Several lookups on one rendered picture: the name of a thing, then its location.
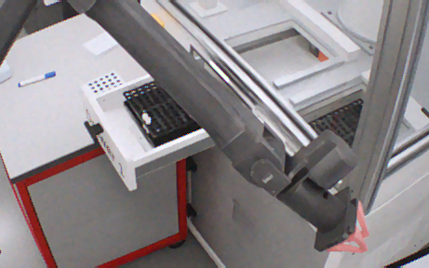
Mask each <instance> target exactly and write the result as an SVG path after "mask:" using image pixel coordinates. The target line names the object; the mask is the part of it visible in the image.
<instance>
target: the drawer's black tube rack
mask: <svg viewBox="0 0 429 268"><path fill-rule="evenodd" d="M151 84H154V85H151ZM145 86H148V87H145ZM154 87H156V88H154ZM138 88H141V89H138ZM147 89H151V90H149V91H148V90H147ZM134 90H135V91H136V92H132V91H134ZM142 91H143V92H144V93H141V92H142ZM129 92H131V93H130V94H132V95H133V96H134V97H135V100H136V101H137V103H138V104H139V105H140V107H141V108H142V109H143V113H144V112H146V113H147V116H148V117H150V118H151V121H152V122H153V123H154V125H155V126H156V128H157V131H159V132H160V133H161V137H158V138H156V139H154V138H153V136H152V135H151V134H150V132H149V133H147V132H146V128H144V124H143V123H142V121H141V120H140V118H139V117H138V116H137V115H136V114H135V112H134V111H133V110H132V107H131V106H130V104H129V103H128V102H127V100H124V101H123V104H124V105H125V107H126V108H127V110H128V111H129V113H130V114H131V117H133V119H134V120H135V121H136V123H137V124H138V125H139V127H140V128H141V130H142V131H143V133H144V135H145V137H146V138H147V139H148V141H149V142H150V143H151V144H152V145H153V147H154V148H157V147H160V146H162V145H165V144H167V143H169V142H171V141H174V140H176V139H179V138H181V137H184V136H186V135H188V134H191V133H193V132H196V131H197V130H200V129H202V128H201V127H200V126H199V125H198V124H197V123H196V122H195V121H194V120H193V118H192V117H191V116H190V115H188V114H187V113H186V112H185V111H184V110H183V109H182V108H181V107H180V105H179V104H178V103H177V102H176V101H175V100H174V99H172V98H171V97H170V96H169V95H168V94H167V92H166V91H165V90H164V89H163V88H161V87H160V86H159V85H158V84H157V83H156V81H155V80H154V81H151V82H149V83H147V84H145V85H143V86H140V87H137V88H134V89H131V90H130V91H129ZM135 94H137V96H135Z"/></svg>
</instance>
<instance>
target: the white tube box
mask: <svg viewBox="0 0 429 268"><path fill-rule="evenodd" d="M125 83H126V82H125V81H124V80H122V79H121V76H120V75H119V74H118V73H117V72H116V71H112V72H109V73H107V74H105V75H102V76H101V77H98V78H96V79H94V80H92V81H89V82H87V83H85V84H84V85H82V86H80V87H79V90H80V97H81V99H82V96H81V87H83V86H87V87H88V88H89V89H90V90H91V91H90V92H91V93H92V95H93V96H95V95H97V94H99V93H102V92H103V91H106V90H109V89H110V88H113V87H118V86H120V85H122V84H125Z"/></svg>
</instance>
